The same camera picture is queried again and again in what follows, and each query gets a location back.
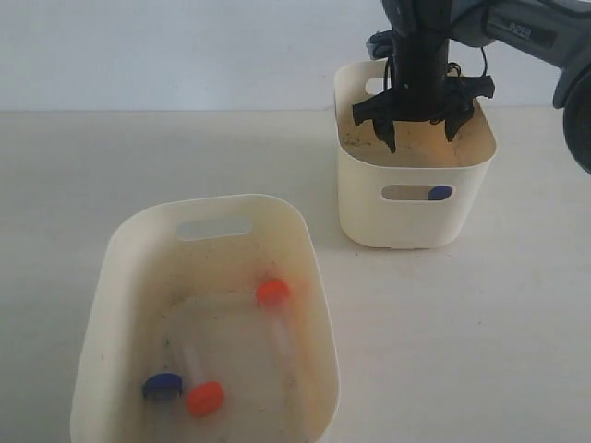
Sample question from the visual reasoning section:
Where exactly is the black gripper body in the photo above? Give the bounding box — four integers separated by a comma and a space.
352, 39, 495, 126

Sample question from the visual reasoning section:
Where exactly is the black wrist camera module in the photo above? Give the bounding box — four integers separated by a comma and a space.
366, 30, 393, 60

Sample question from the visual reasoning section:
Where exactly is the small cream plastic bin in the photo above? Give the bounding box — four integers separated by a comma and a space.
333, 61, 496, 249

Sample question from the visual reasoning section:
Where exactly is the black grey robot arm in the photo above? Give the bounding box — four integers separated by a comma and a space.
352, 1, 590, 172

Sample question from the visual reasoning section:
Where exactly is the large cream plastic bin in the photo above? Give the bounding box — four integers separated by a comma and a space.
70, 194, 340, 442

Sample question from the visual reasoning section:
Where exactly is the blue-capped clear tube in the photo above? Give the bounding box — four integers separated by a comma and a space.
141, 372, 184, 402
381, 185, 453, 201

